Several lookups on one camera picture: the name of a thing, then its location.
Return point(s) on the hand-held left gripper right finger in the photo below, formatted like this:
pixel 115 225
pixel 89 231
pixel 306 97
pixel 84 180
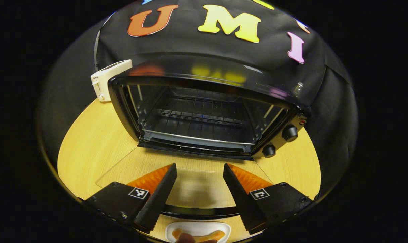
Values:
pixel 239 197

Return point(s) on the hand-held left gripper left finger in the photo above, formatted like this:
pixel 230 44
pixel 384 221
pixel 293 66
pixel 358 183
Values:
pixel 158 197

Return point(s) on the golden bread roll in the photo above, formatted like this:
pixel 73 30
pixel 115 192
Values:
pixel 210 236

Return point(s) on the black electric oven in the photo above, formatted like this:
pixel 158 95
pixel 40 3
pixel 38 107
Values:
pixel 197 148

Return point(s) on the metal oven rack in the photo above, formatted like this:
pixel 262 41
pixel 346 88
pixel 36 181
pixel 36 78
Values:
pixel 197 126

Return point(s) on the white toaster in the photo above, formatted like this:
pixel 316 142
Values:
pixel 106 79

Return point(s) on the black backdrop cloth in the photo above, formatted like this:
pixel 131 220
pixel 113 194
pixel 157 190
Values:
pixel 197 47

